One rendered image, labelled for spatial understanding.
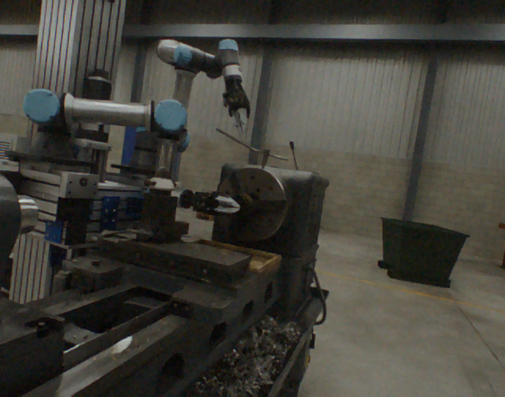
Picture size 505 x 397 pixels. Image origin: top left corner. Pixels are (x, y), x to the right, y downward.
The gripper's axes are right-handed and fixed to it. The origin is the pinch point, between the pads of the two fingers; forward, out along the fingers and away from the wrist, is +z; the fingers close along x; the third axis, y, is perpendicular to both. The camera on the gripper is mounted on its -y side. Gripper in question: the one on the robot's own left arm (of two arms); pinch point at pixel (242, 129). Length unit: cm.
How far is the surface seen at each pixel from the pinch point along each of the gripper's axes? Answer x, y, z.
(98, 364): 2, 91, 55
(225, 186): -14.2, -7.4, 20.4
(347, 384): 8, -98, 148
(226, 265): 10, 55, 46
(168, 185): -7, 49, 23
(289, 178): 10.4, -23.4, 20.7
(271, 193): 5.5, -7.5, 26.9
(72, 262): -29, 64, 40
